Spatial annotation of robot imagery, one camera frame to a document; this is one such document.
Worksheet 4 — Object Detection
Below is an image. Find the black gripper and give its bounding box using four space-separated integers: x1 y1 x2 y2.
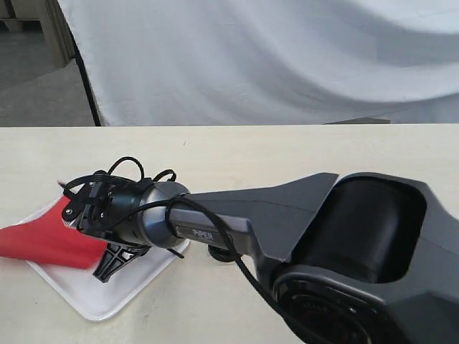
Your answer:
61 178 151 283

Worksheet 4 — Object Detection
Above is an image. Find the red flag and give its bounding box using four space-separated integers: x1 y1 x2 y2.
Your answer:
1 196 106 269

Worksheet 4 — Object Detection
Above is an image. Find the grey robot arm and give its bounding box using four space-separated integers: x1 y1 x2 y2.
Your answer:
62 171 458 343

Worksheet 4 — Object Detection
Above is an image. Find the black flag stand base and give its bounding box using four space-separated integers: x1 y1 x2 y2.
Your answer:
207 245 235 263

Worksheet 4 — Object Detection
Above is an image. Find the white square plastic tray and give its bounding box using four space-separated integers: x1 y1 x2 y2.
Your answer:
22 200 191 322

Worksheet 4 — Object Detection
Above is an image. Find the black backdrop stand pole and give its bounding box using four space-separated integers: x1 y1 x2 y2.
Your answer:
72 40 102 127

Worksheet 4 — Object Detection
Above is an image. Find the white backdrop cloth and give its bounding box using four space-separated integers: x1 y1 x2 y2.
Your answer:
60 1 458 126

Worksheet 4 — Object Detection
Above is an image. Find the wooden furniture in background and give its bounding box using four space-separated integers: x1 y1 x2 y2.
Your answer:
1 0 75 68

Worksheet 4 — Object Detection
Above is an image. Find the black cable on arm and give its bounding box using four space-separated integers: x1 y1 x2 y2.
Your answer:
59 156 298 340

